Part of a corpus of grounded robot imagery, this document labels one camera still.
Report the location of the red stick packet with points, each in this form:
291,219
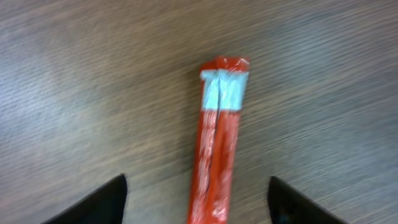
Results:
223,85

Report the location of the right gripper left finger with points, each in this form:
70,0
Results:
103,206

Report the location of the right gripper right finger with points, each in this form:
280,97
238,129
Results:
288,206

